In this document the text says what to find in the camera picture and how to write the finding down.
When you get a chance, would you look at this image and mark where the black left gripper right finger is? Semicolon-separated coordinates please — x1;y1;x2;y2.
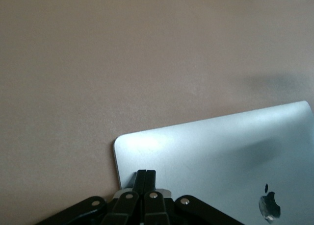
144;170;243;225

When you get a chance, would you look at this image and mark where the silver apple laptop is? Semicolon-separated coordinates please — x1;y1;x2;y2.
113;100;314;225

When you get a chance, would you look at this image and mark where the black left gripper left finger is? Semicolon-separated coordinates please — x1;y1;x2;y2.
34;170;147;225

